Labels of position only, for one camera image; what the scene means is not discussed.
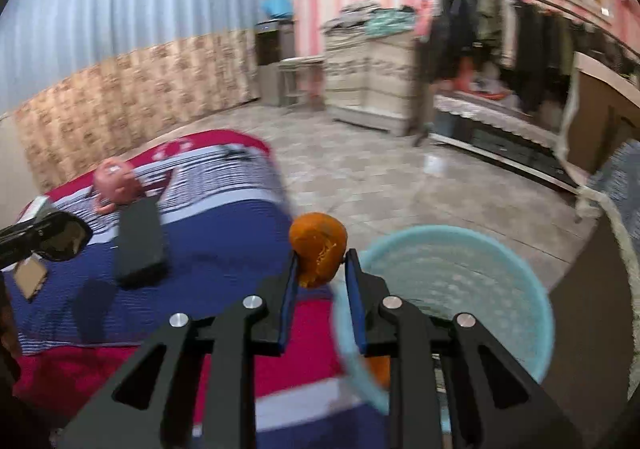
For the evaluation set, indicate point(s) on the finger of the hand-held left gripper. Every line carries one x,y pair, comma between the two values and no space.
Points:
45,236

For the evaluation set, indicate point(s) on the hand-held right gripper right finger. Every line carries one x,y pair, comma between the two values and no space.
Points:
353,296

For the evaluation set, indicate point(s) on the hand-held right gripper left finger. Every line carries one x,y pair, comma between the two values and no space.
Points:
287,301

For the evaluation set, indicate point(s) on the light blue plastic basket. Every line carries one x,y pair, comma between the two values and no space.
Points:
450,249

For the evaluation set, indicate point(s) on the brown cardboard piece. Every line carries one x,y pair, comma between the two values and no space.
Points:
30,278

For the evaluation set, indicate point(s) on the small orange tangerine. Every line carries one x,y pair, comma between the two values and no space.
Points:
377,371

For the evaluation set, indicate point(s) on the pink plush toy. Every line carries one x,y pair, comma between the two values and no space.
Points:
116,184

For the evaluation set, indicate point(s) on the red blue printed blanket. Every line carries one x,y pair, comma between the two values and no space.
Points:
225,239

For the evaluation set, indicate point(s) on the black rectangular case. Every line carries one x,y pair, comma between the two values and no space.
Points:
142,244

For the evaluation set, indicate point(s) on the low dark glass cabinet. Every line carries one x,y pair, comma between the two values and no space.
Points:
505,149

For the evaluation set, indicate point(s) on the beige leaf patterned cloth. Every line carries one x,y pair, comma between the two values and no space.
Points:
367,74

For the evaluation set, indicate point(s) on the white lace cloth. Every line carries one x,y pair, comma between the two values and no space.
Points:
490,119

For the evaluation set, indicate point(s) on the blue and floral curtain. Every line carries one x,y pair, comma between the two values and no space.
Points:
125,19

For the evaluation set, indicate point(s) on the brown wooden cabinet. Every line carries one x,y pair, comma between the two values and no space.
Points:
595,319

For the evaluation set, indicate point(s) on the pink printed cushion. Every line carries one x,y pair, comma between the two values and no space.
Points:
482,81

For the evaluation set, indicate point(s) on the dark water dispenser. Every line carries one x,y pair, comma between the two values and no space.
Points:
272,44

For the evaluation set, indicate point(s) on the teal folded clothing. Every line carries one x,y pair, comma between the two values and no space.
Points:
392,21

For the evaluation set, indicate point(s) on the grey clothing pile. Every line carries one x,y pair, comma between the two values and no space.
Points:
350,16

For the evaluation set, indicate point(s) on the pink hanging bag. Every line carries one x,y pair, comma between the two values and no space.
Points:
424,19

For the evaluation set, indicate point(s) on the blue cloth cover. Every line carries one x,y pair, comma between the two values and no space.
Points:
276,7

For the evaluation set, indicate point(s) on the blue floral fringed cloth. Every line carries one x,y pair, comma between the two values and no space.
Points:
622,169

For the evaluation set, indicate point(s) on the row of hanging dark clothes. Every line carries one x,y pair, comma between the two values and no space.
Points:
530,49

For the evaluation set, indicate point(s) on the brown headboard cream trim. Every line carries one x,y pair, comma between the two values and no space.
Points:
607,109

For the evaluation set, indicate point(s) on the metal frame stool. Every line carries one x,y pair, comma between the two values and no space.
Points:
300,61

